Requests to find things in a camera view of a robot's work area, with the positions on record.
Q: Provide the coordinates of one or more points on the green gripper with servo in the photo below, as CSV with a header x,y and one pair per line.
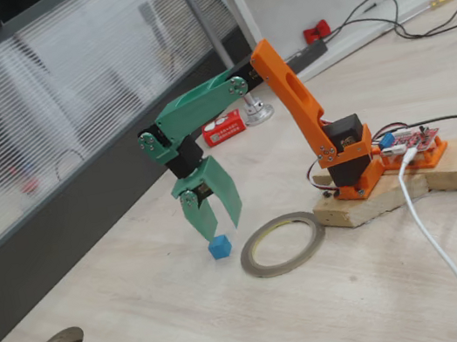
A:
x,y
215,180

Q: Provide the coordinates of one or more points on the small blue cube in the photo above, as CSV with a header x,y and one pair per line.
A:
x,y
220,250

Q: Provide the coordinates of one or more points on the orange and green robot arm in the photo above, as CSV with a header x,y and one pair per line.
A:
x,y
199,105

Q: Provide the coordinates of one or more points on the small red white carton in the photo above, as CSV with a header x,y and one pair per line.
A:
x,y
223,129

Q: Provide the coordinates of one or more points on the short wooden base block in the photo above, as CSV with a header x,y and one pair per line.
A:
x,y
372,207

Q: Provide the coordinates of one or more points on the grey partition with ribbed glass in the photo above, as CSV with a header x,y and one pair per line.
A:
x,y
69,119

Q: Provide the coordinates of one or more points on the metal pole with flange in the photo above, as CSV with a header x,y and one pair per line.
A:
x,y
210,28

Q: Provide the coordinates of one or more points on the long black bar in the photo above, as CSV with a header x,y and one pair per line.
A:
x,y
310,54

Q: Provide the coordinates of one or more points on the small red clamp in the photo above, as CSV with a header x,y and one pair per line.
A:
x,y
313,34

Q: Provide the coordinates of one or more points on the red controller board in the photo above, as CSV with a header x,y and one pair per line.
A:
x,y
415,140

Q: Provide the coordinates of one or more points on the orange board holder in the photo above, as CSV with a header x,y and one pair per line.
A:
x,y
434,157

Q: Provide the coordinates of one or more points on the black monitor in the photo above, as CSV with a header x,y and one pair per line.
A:
x,y
17,4

